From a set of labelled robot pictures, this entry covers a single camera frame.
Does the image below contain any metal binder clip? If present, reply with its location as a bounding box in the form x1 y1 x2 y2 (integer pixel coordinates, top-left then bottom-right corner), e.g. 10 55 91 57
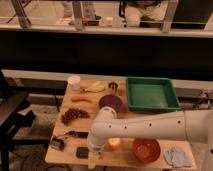
49 136 64 151

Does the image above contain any person in background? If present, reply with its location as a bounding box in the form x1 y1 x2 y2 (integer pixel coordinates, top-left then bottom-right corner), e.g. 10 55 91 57
124 0 167 27

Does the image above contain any green plastic tray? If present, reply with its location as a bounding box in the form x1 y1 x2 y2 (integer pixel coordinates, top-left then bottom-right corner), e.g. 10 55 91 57
126 77 181 112

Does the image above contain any black handled tool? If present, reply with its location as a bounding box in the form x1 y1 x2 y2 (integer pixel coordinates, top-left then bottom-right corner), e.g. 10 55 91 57
57 131 88 138

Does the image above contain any bunch of red grapes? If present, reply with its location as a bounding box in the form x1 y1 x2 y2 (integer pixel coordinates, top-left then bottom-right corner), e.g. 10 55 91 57
61 108 90 125

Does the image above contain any orange carrot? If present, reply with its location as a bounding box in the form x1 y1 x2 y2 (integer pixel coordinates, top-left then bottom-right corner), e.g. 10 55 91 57
71 96 92 103

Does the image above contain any apple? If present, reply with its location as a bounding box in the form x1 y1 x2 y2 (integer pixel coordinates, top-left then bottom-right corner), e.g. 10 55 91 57
108 138 121 150

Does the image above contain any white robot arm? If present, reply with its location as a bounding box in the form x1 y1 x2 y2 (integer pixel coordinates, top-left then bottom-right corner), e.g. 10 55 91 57
87 107 213 171

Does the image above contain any banana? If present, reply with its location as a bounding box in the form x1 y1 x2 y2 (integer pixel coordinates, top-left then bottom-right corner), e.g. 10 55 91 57
83 81 105 93

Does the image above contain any purple bowl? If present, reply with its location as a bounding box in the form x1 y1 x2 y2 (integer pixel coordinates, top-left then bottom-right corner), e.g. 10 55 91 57
99 94 123 113

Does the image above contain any orange bowl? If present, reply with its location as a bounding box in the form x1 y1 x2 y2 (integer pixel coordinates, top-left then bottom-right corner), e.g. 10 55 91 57
132 138 161 164

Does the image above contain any small metal cup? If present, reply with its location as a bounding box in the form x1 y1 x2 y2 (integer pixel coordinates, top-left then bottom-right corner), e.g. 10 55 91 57
108 82 118 94

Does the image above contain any grey blue cloth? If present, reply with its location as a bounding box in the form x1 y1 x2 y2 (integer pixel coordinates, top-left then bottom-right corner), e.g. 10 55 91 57
163 146 192 168

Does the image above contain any black eraser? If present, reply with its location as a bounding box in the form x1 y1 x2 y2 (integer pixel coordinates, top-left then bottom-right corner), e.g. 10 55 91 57
76 147 89 159

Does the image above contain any white cup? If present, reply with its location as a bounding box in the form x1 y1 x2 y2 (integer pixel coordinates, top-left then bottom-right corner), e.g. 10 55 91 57
67 75 81 91

